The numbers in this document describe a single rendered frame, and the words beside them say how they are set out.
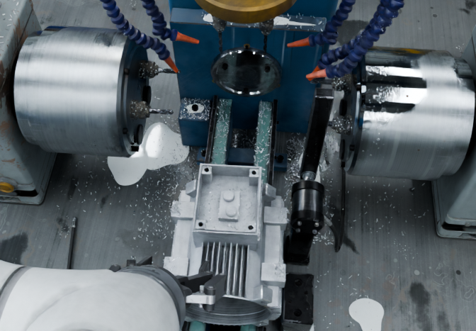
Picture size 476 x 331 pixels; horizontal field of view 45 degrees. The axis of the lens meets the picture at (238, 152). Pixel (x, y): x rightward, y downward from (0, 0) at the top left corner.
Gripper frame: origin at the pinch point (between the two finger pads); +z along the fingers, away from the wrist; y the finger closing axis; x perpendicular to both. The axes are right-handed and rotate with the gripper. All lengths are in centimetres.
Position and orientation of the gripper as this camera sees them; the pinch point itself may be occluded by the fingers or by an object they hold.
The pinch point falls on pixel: (174, 272)
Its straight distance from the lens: 80.2
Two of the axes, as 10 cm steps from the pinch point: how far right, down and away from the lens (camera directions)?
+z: 0.5, 0.3, 10.0
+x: -0.8, 10.0, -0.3
